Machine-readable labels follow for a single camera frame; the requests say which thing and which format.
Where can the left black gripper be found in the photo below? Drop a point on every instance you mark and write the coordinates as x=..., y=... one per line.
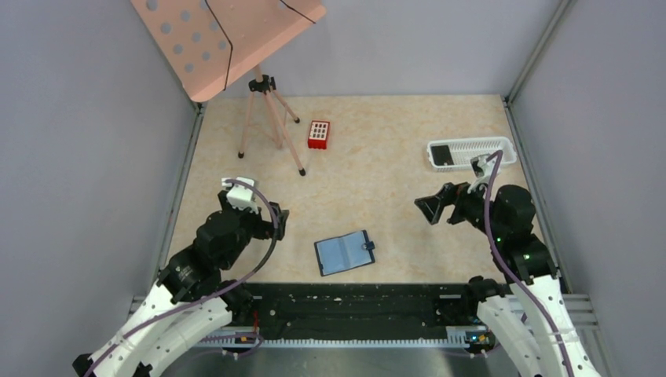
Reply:
x=272, y=221

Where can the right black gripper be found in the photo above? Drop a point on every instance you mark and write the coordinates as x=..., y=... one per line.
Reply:
x=455, y=203

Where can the dark blue leather card holder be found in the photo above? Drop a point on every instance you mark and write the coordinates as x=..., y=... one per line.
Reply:
x=344, y=253

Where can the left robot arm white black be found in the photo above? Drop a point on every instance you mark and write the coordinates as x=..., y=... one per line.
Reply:
x=189, y=298

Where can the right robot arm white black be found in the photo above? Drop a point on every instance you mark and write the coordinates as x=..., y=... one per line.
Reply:
x=528, y=317

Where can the black card in basket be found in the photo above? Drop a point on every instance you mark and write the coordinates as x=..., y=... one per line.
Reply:
x=440, y=156

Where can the white plastic slotted basket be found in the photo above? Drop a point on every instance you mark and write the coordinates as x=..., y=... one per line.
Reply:
x=464, y=149

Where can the red box with white grid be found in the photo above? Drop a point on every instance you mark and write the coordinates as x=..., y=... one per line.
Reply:
x=318, y=134

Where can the pink tripod stand legs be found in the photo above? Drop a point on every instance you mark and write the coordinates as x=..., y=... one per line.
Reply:
x=277, y=110

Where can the pink perforated music stand desk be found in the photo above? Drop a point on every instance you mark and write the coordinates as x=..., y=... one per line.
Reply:
x=211, y=44

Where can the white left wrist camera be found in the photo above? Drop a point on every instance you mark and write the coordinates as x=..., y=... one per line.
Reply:
x=238, y=196

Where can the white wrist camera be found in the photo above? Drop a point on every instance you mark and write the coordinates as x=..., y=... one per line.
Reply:
x=482, y=166
x=238, y=196

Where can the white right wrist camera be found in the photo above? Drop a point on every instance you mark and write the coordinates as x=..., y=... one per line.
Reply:
x=482, y=166

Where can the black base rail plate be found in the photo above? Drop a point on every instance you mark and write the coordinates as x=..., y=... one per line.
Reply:
x=358, y=312

